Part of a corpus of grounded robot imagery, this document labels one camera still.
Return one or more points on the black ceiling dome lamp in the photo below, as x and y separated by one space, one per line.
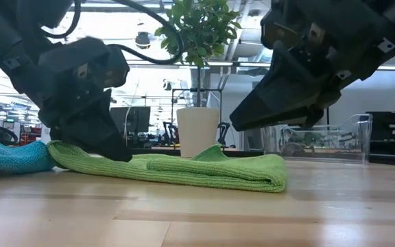
143 39

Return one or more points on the green leafy plant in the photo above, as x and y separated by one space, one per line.
201 31

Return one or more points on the white plant pot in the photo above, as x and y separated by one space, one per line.
197 132

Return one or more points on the dark office monitor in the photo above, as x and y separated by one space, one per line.
132 120

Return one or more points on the clear plastic bin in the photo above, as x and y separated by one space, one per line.
324 144

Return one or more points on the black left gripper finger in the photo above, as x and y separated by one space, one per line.
101 137

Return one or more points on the black aluminium table frame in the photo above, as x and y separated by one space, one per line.
393 159

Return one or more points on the green microfiber towel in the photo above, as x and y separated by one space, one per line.
183 171

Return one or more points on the turquoise microfiber towel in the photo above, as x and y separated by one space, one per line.
9 156

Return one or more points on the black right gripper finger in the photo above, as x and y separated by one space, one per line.
273 103
312 118

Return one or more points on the black storage shelf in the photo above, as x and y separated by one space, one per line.
389 132

